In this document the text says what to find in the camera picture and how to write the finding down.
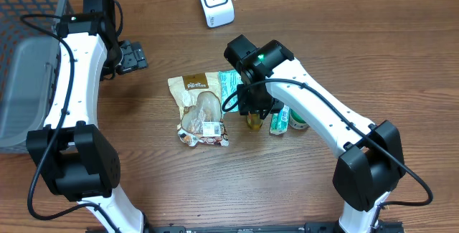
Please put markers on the grey plastic mesh basket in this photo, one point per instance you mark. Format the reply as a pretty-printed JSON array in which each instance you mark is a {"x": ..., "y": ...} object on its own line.
[{"x": 29, "y": 67}]

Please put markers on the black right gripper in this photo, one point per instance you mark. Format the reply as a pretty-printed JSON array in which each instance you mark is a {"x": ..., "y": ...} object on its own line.
[{"x": 256, "y": 105}]

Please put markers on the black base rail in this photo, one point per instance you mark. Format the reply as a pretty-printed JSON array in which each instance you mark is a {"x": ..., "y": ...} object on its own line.
[{"x": 251, "y": 229}]

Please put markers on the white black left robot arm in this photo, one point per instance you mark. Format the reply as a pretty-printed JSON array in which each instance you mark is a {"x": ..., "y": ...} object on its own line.
[{"x": 72, "y": 156}]

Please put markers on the yellow liquid bottle silver cap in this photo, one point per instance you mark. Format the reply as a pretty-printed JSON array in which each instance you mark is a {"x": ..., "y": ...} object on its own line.
[{"x": 254, "y": 122}]

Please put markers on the teal white tissue packet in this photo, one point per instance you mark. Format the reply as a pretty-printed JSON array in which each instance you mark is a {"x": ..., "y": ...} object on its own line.
[{"x": 279, "y": 121}]

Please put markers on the white barcode scanner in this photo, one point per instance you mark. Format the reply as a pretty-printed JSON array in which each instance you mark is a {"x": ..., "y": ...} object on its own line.
[{"x": 218, "y": 12}]

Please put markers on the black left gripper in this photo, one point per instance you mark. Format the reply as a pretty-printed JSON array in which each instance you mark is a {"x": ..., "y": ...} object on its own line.
[{"x": 136, "y": 58}]

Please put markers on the green lid white jar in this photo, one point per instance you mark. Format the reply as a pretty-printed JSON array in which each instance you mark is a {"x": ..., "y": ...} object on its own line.
[{"x": 296, "y": 122}]

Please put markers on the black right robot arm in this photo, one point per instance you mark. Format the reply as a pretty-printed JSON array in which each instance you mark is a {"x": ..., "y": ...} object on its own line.
[{"x": 369, "y": 156}]

